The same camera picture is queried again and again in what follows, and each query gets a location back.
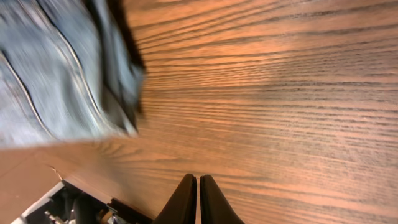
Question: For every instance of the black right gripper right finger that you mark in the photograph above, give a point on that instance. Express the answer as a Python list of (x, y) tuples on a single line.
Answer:
[(215, 208)]

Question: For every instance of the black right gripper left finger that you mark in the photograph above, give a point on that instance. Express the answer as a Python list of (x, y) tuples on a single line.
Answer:
[(181, 206)]

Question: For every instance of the light blue denim jeans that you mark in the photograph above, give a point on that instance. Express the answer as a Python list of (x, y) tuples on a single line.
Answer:
[(66, 74)]

